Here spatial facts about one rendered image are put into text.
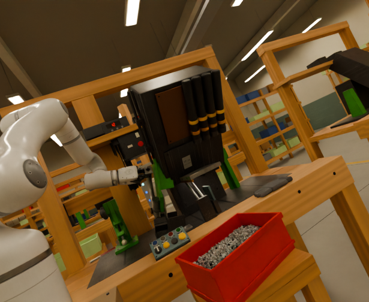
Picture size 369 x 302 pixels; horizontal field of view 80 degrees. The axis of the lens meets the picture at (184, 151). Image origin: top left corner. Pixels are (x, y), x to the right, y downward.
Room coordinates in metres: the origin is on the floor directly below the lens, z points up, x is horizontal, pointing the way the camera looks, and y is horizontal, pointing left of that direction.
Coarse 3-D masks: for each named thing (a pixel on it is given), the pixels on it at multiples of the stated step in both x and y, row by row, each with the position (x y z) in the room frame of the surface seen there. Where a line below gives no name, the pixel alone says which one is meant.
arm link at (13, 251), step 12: (0, 216) 0.46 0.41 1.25; (0, 228) 0.49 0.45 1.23; (12, 228) 0.51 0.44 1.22; (0, 240) 0.44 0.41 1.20; (12, 240) 0.45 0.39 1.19; (24, 240) 0.46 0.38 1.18; (36, 240) 0.47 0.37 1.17; (0, 252) 0.43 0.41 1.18; (12, 252) 0.43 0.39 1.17; (24, 252) 0.45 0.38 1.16; (36, 252) 0.46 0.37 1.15; (48, 252) 0.49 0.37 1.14; (0, 264) 0.42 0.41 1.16; (12, 264) 0.43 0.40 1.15; (24, 264) 0.44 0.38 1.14; (0, 276) 0.42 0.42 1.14; (12, 276) 0.43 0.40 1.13
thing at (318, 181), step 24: (312, 168) 1.10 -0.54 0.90; (336, 168) 1.09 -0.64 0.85; (288, 192) 1.00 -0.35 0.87; (312, 192) 1.04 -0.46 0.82; (336, 192) 1.07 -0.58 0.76; (288, 216) 0.99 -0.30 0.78; (192, 240) 0.88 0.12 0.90; (144, 264) 0.86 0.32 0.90; (168, 264) 0.83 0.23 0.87; (96, 288) 0.84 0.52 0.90; (120, 288) 0.78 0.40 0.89; (144, 288) 0.80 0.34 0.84; (168, 288) 0.82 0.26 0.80
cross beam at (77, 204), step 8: (224, 136) 1.73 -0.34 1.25; (232, 136) 1.74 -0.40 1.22; (224, 144) 1.72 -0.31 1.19; (152, 176) 1.54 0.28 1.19; (88, 192) 1.42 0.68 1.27; (96, 192) 1.44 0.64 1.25; (104, 192) 1.45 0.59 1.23; (72, 200) 1.40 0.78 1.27; (80, 200) 1.41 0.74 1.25; (88, 200) 1.42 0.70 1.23; (96, 200) 1.43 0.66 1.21; (72, 208) 1.39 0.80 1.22; (80, 208) 1.40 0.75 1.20
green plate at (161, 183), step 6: (156, 162) 1.10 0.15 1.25; (156, 168) 1.09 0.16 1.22; (156, 174) 1.09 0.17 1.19; (162, 174) 1.11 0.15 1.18; (156, 180) 1.12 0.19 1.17; (162, 180) 1.11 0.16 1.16; (168, 180) 1.11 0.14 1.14; (156, 186) 1.16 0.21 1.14; (162, 186) 1.10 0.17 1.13; (168, 186) 1.11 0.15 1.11
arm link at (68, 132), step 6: (12, 114) 0.73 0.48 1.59; (6, 120) 0.73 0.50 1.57; (12, 120) 0.73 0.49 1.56; (0, 126) 0.73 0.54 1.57; (6, 126) 0.73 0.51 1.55; (66, 126) 0.93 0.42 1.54; (72, 126) 0.95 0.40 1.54; (60, 132) 0.92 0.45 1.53; (66, 132) 0.93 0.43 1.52; (72, 132) 0.95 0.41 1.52; (78, 132) 0.99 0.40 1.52; (60, 138) 0.94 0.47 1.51; (66, 138) 0.94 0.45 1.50; (72, 138) 0.96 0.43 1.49
